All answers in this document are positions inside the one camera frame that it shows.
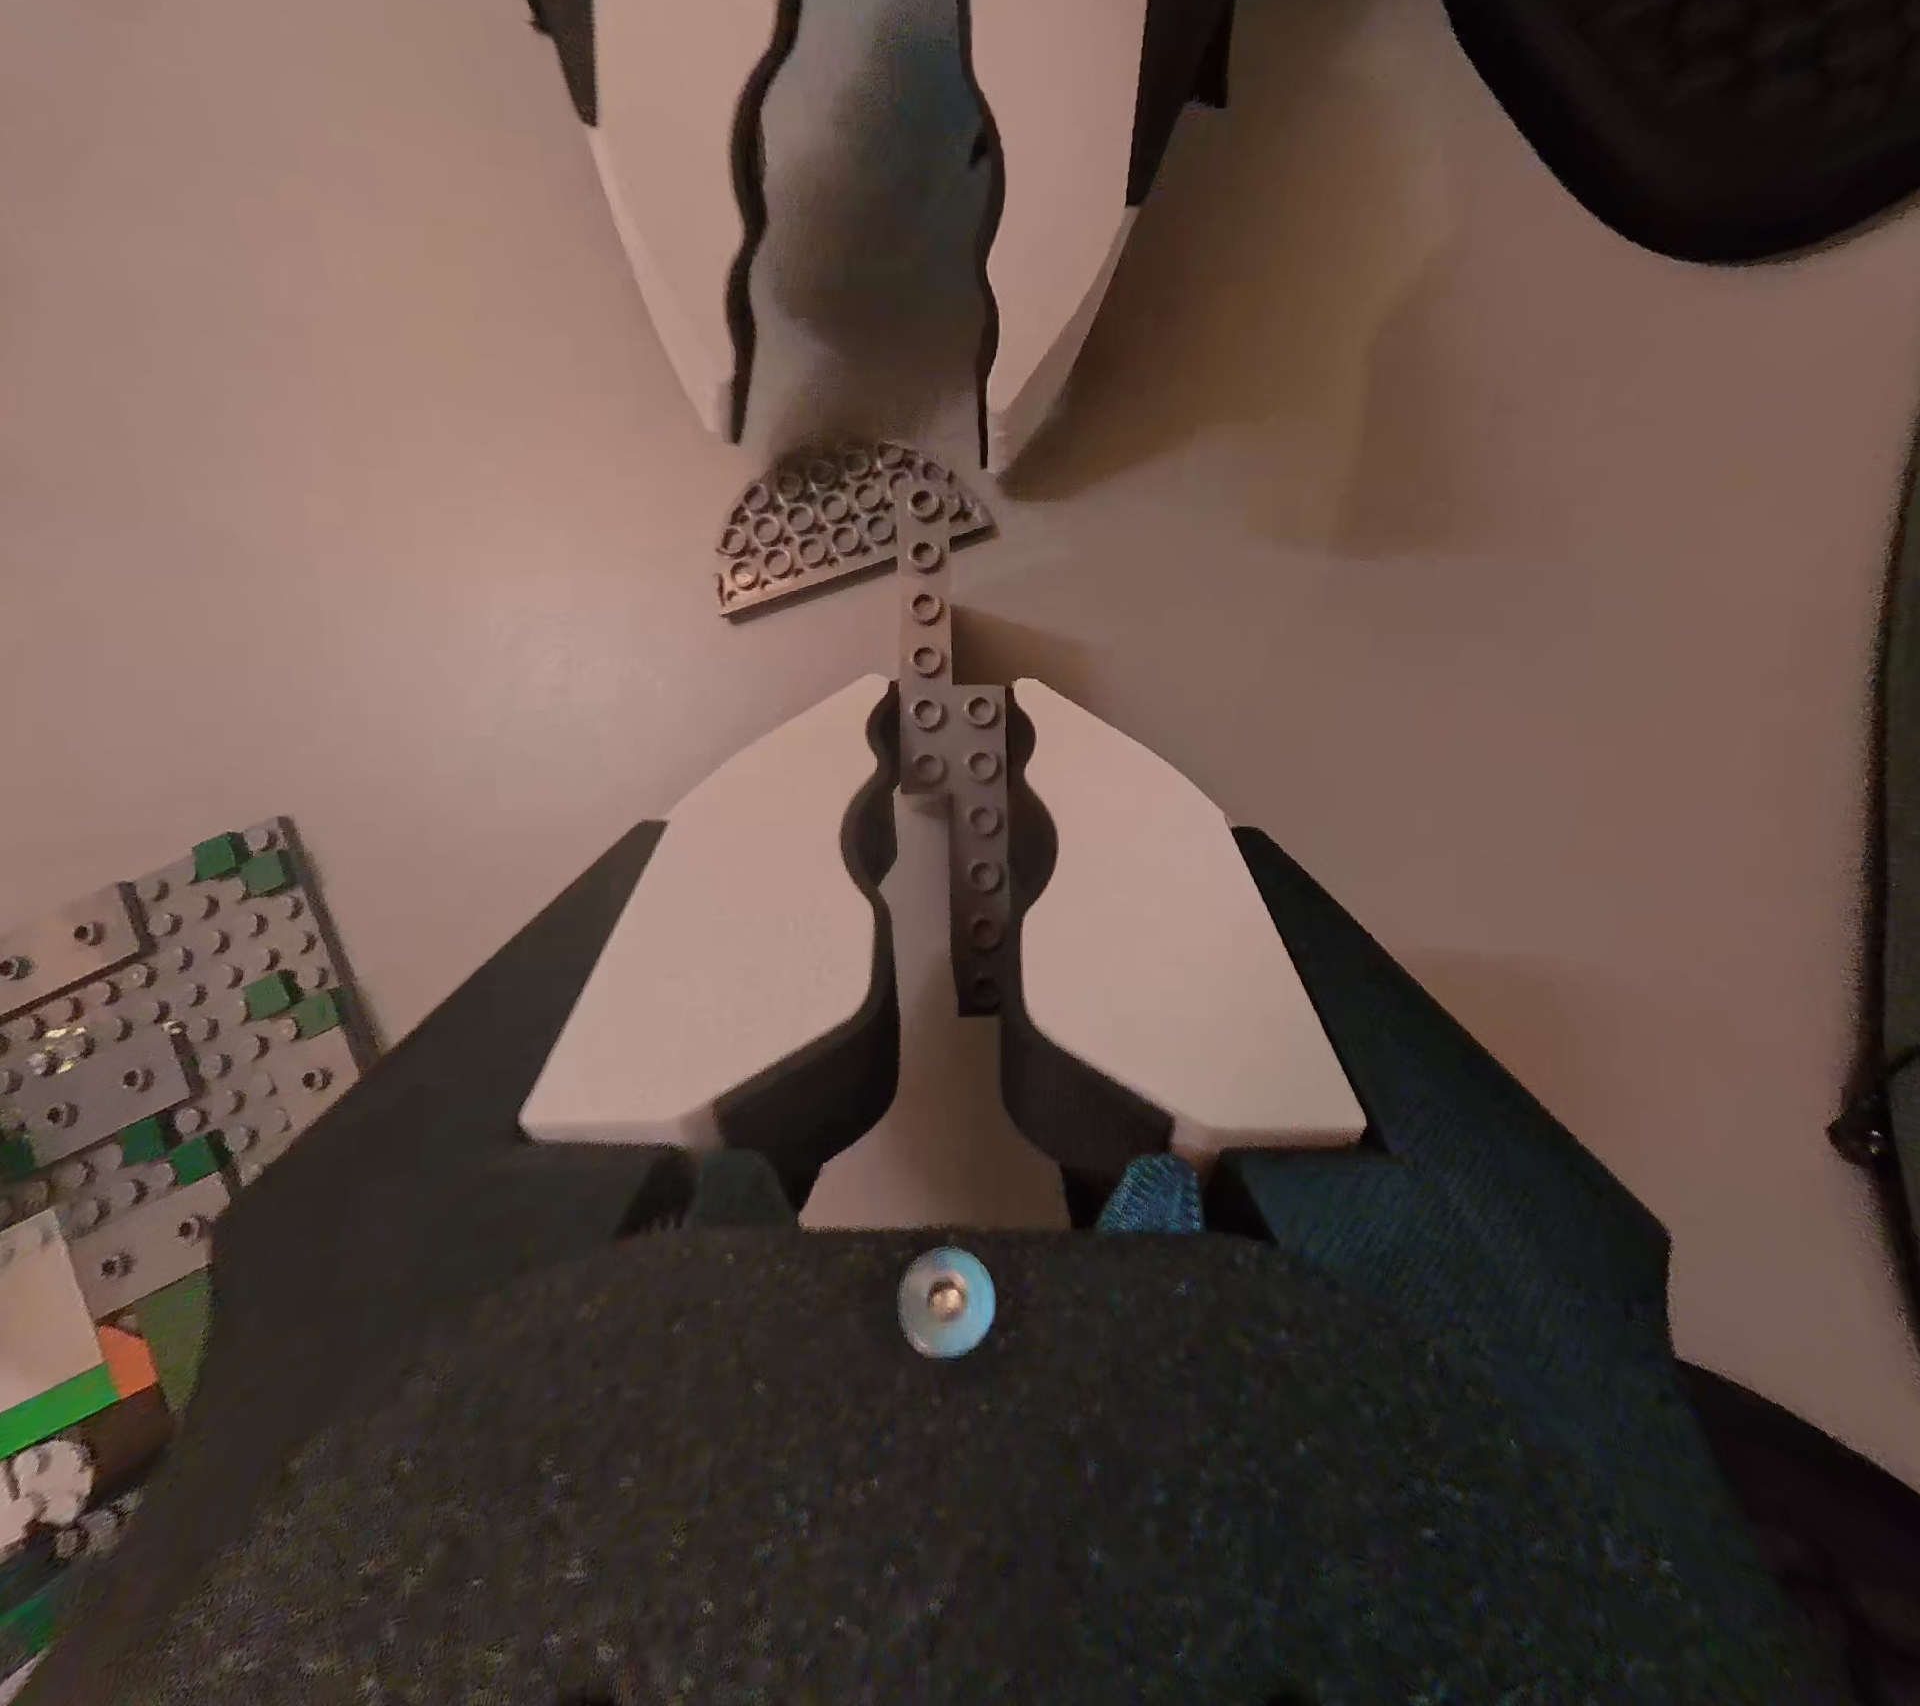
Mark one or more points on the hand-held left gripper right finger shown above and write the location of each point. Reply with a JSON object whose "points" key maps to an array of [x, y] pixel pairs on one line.
{"points": [[1185, 986]]}

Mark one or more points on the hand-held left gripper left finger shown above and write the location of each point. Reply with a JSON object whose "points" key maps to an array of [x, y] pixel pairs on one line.
{"points": [[706, 986]]}

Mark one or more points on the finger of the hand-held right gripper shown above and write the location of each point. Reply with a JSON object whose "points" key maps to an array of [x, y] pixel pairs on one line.
{"points": [[666, 87], [1072, 117]]}

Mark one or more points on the grey stepped brick wall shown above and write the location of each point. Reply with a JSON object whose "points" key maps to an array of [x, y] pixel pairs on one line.
{"points": [[961, 760]]}

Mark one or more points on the dark grey half-round plate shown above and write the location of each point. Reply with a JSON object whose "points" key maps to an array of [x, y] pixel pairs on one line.
{"points": [[810, 527]]}

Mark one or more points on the grey brick baseplate build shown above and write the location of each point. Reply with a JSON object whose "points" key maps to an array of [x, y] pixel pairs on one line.
{"points": [[164, 1033]]}

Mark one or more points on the person's green sweatshirt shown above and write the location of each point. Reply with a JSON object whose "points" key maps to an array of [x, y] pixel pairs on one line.
{"points": [[1896, 760]]}

